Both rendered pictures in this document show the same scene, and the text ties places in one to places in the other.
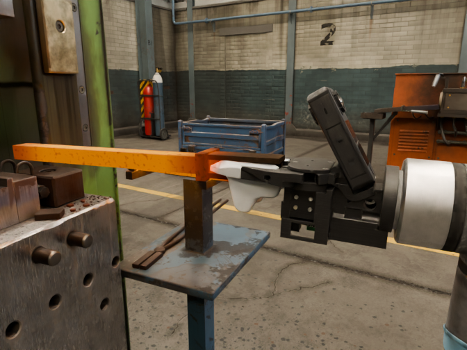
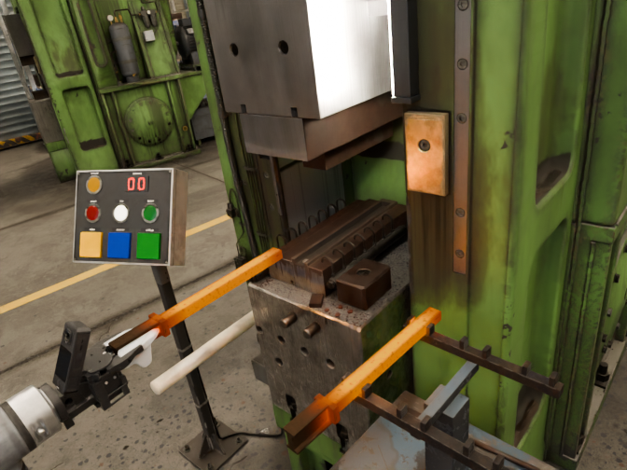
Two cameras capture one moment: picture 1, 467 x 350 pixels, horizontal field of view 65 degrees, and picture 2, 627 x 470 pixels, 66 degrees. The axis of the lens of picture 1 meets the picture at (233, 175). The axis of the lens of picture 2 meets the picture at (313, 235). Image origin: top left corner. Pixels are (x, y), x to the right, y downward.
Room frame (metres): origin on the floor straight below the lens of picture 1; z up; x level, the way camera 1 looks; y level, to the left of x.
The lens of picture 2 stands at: (1.05, -0.57, 1.60)
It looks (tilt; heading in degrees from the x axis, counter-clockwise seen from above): 26 degrees down; 112
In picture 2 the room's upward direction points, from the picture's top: 8 degrees counter-clockwise
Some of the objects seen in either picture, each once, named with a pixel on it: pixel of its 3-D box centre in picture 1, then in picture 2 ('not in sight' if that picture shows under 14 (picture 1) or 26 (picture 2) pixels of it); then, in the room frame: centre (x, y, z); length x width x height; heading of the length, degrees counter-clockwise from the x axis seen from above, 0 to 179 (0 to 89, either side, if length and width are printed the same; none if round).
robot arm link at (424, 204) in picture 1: (417, 201); (36, 414); (0.37, -0.19, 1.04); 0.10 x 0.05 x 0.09; 158
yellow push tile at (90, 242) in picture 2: not in sight; (91, 244); (-0.07, 0.41, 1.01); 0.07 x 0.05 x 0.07; 3
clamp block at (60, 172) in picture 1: (49, 185); (364, 283); (0.77, 0.40, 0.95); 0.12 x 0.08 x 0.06; 68
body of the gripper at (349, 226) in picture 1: (336, 198); (85, 385); (0.40, -0.12, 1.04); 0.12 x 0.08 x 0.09; 68
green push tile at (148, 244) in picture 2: not in sight; (149, 245); (0.13, 0.42, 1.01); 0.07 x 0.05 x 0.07; 3
